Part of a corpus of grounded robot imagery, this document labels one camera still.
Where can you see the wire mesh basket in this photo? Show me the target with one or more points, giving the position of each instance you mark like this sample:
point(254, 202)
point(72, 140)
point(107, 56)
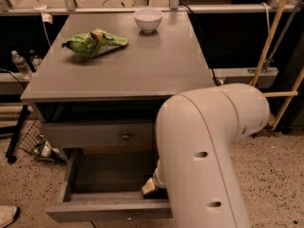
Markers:
point(36, 145)

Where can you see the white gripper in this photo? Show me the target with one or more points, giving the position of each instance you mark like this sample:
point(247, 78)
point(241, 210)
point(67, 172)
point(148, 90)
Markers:
point(158, 179)

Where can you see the open grey middle drawer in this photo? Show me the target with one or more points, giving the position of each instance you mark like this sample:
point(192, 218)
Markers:
point(105, 187)

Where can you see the green chip bag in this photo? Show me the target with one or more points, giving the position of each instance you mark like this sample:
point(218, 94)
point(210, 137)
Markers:
point(94, 43)

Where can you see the closed grey top drawer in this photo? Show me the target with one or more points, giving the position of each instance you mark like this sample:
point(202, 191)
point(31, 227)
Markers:
point(99, 134)

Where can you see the white shoe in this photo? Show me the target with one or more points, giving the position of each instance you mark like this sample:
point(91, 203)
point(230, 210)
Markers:
point(7, 214)

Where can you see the clear plastic water bottle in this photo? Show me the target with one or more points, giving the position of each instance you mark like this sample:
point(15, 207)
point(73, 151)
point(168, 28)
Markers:
point(21, 64)

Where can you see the black stand leg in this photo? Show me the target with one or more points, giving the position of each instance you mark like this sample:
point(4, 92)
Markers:
point(11, 158)

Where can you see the white ceramic bowl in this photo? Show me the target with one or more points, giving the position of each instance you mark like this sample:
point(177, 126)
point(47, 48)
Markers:
point(148, 19)

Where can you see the grey wooden drawer cabinet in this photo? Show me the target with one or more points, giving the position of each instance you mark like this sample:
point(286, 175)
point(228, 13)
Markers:
point(126, 84)

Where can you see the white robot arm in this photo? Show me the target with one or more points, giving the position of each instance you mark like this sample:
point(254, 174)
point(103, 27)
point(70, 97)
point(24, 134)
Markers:
point(193, 132)

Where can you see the yellow wooden ladder frame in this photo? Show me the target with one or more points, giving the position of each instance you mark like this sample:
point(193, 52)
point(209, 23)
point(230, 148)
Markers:
point(287, 94)

